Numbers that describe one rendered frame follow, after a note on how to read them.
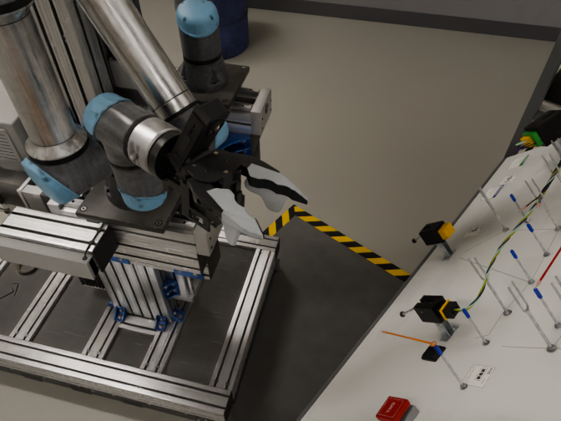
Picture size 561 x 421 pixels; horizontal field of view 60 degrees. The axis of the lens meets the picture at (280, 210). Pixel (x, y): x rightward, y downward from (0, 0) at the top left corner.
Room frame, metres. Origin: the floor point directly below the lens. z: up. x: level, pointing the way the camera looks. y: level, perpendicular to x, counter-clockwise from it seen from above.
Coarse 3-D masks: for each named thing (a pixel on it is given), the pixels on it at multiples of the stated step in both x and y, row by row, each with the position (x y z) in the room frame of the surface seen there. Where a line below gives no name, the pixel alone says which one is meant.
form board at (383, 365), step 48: (528, 192) 0.96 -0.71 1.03; (480, 240) 0.82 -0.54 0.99; (528, 240) 0.73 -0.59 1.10; (432, 288) 0.69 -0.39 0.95; (480, 288) 0.62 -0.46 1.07; (528, 288) 0.55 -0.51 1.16; (384, 336) 0.57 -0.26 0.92; (432, 336) 0.51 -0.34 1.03; (528, 336) 0.42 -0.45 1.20; (336, 384) 0.46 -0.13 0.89; (384, 384) 0.42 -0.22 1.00; (432, 384) 0.38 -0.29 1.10; (528, 384) 0.32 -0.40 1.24
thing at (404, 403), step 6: (390, 396) 0.36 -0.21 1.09; (390, 402) 0.35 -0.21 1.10; (396, 402) 0.34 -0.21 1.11; (402, 402) 0.34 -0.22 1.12; (408, 402) 0.34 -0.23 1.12; (384, 408) 0.33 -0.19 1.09; (390, 408) 0.33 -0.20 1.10; (396, 408) 0.33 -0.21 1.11; (402, 408) 0.32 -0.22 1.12; (378, 414) 0.32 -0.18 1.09; (384, 414) 0.32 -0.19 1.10; (390, 414) 0.32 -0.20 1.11; (396, 414) 0.31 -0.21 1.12; (402, 414) 0.32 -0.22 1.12; (384, 420) 0.31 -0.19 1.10; (390, 420) 0.31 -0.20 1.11; (396, 420) 0.30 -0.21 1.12
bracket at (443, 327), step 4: (444, 320) 0.52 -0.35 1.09; (436, 324) 0.51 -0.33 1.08; (440, 324) 0.51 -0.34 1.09; (444, 324) 0.52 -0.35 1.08; (448, 324) 0.51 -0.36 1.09; (440, 328) 0.51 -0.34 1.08; (444, 328) 0.50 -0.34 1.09; (448, 328) 0.51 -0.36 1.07; (452, 328) 0.51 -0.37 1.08; (456, 328) 0.51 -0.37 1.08; (444, 332) 0.50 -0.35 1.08; (448, 332) 0.50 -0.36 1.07; (452, 332) 0.50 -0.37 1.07; (444, 336) 0.50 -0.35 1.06; (448, 336) 0.49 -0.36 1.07; (440, 340) 0.49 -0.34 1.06; (444, 340) 0.49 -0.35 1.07; (448, 340) 0.48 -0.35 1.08
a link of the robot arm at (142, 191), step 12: (120, 168) 0.54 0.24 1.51; (132, 168) 0.54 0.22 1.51; (120, 180) 0.54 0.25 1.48; (132, 180) 0.54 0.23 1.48; (144, 180) 0.55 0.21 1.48; (156, 180) 0.56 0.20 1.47; (120, 192) 0.55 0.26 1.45; (132, 192) 0.54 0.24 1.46; (144, 192) 0.54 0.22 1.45; (156, 192) 0.55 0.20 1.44; (132, 204) 0.54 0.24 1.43; (144, 204) 0.54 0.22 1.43; (156, 204) 0.55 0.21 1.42
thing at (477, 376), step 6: (474, 366) 0.39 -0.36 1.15; (480, 366) 0.39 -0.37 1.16; (486, 366) 0.38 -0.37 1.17; (468, 372) 0.38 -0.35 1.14; (474, 372) 0.38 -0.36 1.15; (480, 372) 0.37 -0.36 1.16; (486, 372) 0.37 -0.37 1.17; (492, 372) 0.37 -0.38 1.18; (468, 378) 0.37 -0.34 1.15; (474, 378) 0.36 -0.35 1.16; (480, 378) 0.36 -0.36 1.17; (486, 378) 0.36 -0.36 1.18; (468, 384) 0.35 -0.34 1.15; (474, 384) 0.35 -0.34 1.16; (480, 384) 0.35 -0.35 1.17
